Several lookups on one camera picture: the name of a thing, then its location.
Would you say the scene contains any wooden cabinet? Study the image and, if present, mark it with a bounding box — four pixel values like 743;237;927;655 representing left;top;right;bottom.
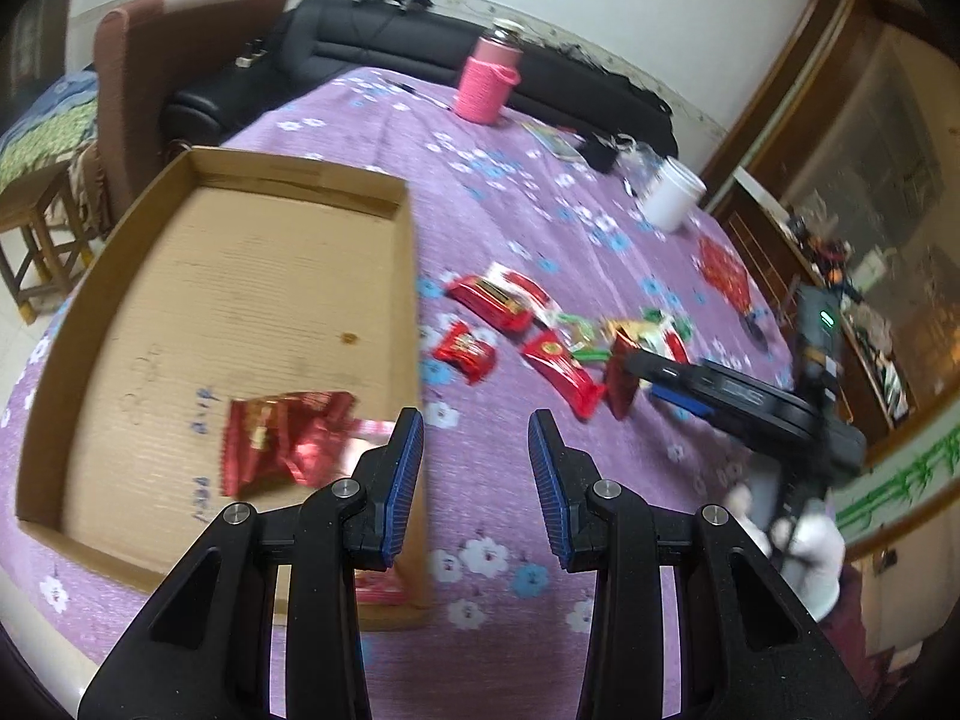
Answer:
705;0;960;466

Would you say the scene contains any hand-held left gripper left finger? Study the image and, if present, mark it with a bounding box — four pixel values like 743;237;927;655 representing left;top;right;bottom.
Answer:
77;406;425;720

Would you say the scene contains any pink sleeved bottle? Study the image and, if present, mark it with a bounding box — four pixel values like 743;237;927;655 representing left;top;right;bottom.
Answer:
454;17;524;125

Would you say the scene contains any black pen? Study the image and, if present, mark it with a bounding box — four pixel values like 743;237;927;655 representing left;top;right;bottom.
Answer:
386;81;451;112

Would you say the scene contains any clear glass jar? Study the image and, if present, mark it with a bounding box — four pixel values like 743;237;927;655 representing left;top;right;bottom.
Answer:
619;136;665;196

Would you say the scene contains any red packet with gold label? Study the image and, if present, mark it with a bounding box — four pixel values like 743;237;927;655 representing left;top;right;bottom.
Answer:
445;276;535;336

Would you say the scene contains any white plastic jar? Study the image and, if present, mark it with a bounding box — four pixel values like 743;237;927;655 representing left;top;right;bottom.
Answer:
641;156;707;233

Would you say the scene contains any black sofa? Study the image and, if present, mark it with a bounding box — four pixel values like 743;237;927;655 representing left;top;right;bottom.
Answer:
163;0;680;158

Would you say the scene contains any wooden stool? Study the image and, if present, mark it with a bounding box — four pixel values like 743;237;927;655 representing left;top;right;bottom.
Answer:
0;163;97;327

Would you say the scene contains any dark red snack packet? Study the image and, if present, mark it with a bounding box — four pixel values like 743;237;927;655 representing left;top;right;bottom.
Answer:
602;349;644;422

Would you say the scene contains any person's right forearm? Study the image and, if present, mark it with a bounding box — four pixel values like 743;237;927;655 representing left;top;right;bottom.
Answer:
814;566;875;691

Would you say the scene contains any red foil snack packet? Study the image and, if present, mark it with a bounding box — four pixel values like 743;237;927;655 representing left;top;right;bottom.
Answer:
220;388;395;500

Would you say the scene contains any brown cardboard box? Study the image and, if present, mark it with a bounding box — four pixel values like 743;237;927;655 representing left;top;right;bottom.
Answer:
15;146;434;631

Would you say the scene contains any small red snack packet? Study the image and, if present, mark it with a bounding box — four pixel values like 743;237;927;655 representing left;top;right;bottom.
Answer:
431;319;500;386

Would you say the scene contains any purple floral tablecloth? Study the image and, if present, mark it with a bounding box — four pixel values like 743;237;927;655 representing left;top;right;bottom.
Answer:
0;64;848;720

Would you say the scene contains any small black container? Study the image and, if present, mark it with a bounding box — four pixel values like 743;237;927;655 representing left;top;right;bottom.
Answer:
581;131;627;173

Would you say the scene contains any long red snack packet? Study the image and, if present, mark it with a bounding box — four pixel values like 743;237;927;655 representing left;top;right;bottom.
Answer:
520;330;607;422

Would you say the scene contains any red and white snack packet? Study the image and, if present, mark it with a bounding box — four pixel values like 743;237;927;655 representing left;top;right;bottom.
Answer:
486;262;560;320

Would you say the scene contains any person's right hand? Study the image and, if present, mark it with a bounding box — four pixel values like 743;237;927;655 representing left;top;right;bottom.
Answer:
724;482;846;621

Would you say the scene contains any plaid cloth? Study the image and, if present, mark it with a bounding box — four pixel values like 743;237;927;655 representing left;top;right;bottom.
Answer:
66;141;115;237

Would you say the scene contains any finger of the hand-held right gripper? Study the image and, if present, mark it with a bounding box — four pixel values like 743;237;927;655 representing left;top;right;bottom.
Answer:
621;349;707;392
649;385;712;421

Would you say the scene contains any green flat packet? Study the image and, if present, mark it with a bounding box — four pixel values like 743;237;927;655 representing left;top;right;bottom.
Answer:
525;120;586;162

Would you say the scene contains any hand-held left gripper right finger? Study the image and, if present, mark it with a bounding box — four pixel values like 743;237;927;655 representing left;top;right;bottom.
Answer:
527;409;872;720

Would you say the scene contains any blue and green blanket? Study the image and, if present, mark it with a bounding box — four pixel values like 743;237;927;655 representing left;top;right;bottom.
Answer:
0;69;100;200

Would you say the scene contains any brown armchair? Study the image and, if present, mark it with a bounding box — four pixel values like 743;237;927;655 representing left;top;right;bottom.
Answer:
94;0;290;233

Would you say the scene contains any red patterned bag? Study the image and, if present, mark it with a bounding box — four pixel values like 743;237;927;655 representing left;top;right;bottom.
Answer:
694;235;757;314

